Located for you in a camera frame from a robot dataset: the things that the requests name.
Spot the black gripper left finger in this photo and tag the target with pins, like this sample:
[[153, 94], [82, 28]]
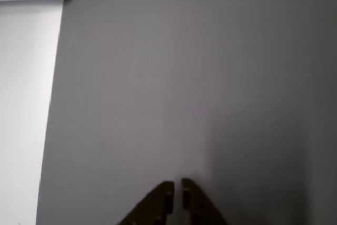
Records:
[[155, 206]]

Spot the grey table mat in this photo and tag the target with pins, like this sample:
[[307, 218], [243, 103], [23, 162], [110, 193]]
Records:
[[184, 77]]

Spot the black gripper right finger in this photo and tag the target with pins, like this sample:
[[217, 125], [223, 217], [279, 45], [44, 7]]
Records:
[[197, 206]]

